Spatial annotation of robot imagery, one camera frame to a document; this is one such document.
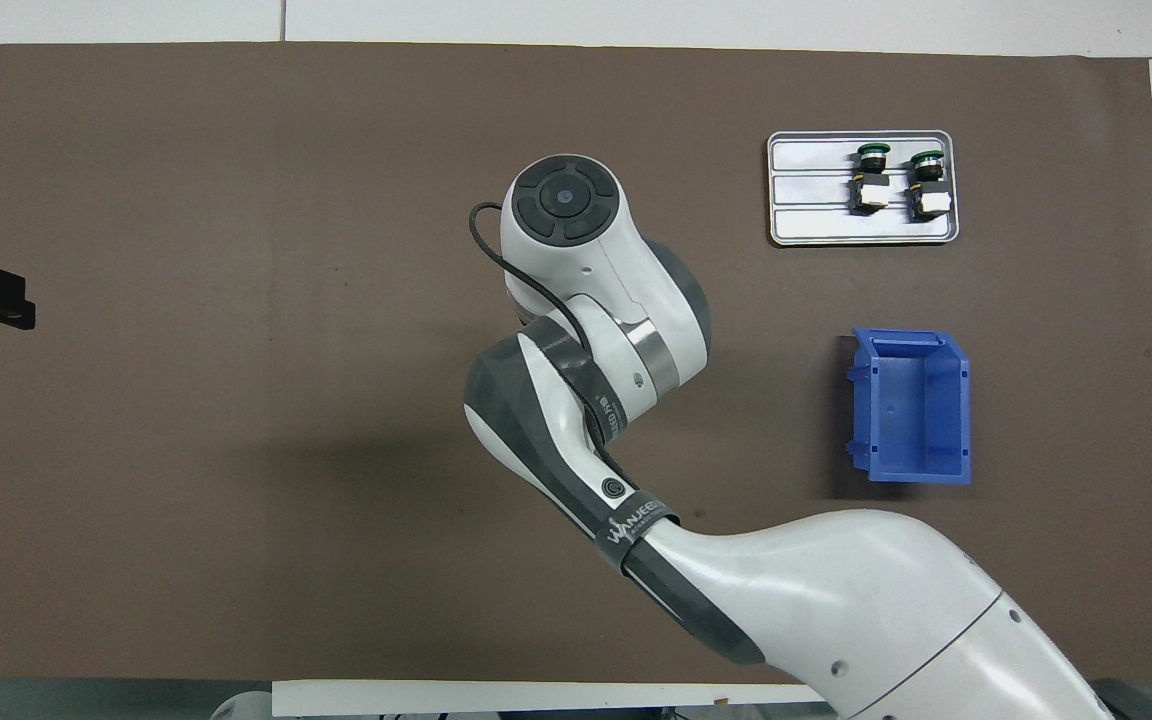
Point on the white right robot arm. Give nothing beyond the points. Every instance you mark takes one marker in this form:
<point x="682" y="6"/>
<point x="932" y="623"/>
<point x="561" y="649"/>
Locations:
<point x="836" y="590"/>

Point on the brown table mat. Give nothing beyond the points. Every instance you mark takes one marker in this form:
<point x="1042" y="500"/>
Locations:
<point x="236" y="450"/>

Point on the silver metal tray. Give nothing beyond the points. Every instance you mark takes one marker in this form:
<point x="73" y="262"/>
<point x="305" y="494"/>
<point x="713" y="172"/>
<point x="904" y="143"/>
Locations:
<point x="811" y="215"/>

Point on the blue plastic storage bin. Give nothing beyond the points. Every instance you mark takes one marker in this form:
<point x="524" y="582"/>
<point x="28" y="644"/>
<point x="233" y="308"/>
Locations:
<point x="911" y="410"/>

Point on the green push button switch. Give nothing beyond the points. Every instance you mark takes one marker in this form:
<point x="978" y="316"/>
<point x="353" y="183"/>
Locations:
<point x="928" y="200"/>
<point x="871" y="190"/>

